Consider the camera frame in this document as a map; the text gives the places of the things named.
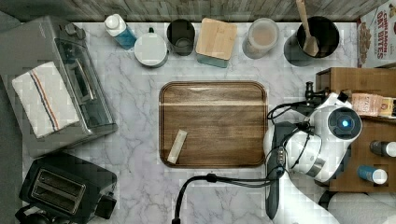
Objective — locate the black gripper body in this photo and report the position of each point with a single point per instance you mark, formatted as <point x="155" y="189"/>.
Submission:
<point x="315" y="98"/>

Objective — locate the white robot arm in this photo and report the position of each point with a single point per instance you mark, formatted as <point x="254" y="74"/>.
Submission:
<point x="315" y="147"/>

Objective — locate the wooden spatula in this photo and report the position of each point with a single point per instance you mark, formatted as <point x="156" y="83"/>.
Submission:
<point x="310" y="43"/>

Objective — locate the pink tea box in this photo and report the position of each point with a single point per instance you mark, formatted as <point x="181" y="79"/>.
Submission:
<point x="367" y="104"/>

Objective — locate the clear jar with powder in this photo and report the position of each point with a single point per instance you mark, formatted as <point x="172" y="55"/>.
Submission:
<point x="262" y="36"/>

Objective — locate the dark spice bottle white cap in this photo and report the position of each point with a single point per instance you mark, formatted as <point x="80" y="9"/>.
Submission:
<point x="383" y="148"/>

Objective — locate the wooden tray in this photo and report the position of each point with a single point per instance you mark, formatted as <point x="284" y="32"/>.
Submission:
<point x="225" y="121"/>

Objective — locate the cinnamon oat bites cereal box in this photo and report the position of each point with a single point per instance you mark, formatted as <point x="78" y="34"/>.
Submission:
<point x="377" y="37"/>

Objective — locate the blue spice bottle white cap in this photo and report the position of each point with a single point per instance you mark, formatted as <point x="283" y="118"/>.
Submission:
<point x="372" y="174"/>

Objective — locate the teal box wooden lid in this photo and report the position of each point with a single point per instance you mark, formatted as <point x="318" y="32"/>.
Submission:
<point x="215" y="42"/>

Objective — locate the paper towel roll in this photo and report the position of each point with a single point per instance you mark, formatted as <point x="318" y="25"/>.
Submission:
<point x="357" y="208"/>

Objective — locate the dark grey cup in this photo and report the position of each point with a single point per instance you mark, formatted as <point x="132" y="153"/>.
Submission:
<point x="180" y="34"/>

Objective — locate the white round lidded canister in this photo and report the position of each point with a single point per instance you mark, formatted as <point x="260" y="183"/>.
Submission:
<point x="151" y="50"/>

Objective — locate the black two-slot toaster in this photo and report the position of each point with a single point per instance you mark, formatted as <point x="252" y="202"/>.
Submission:
<point x="68" y="187"/>

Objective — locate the striped white dish towel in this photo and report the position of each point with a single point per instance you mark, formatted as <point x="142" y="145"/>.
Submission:
<point x="45" y="99"/>

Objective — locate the silver toaster oven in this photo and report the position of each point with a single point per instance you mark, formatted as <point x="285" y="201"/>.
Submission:
<point x="50" y="39"/>

